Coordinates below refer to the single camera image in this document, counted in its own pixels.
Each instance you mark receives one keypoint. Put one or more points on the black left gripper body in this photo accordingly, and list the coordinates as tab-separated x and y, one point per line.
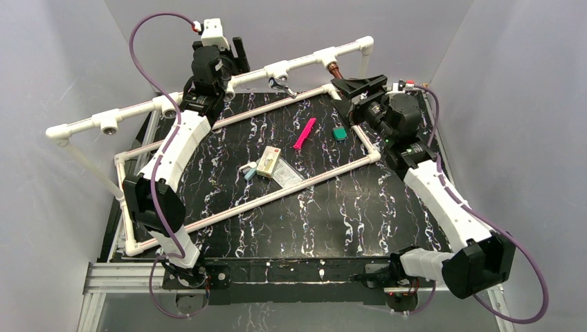
239	55

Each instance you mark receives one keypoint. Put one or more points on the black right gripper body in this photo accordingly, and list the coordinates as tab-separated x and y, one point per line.
369	111

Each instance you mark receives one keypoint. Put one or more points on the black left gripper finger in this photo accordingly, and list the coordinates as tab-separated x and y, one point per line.
198	45
240	62

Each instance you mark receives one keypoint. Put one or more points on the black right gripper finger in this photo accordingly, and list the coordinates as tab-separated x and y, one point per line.
352	88
347	112

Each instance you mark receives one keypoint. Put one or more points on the brown water faucet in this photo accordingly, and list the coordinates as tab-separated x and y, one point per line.
334	70

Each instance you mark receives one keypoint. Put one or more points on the white PVC pipe frame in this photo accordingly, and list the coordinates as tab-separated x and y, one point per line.
293	64

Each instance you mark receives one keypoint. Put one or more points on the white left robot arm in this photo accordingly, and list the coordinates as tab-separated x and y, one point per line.
151	195

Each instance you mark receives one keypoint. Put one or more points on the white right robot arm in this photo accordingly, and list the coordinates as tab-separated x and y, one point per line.
480	256

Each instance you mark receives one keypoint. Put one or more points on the chrome water faucet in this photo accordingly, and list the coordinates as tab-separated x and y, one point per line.
281	85

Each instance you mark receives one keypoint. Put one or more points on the green square block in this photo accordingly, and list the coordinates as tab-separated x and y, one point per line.
339	134

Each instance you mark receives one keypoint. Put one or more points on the pink plastic strip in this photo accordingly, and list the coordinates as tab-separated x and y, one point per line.
304	134

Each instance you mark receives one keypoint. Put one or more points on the clear plastic bag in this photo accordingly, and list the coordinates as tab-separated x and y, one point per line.
285	175

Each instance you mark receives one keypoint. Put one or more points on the small beige cardboard box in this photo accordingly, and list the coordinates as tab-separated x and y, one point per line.
268	161

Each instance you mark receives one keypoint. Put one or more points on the white small clip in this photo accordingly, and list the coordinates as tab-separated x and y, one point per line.
247	167

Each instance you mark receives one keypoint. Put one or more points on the light blue small block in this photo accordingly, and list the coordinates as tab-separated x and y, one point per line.
250	174

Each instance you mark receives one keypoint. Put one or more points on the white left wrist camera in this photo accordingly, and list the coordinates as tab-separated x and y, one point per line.
211	33

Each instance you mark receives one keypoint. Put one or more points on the aluminium table frame rail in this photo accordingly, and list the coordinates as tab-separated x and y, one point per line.
268	295

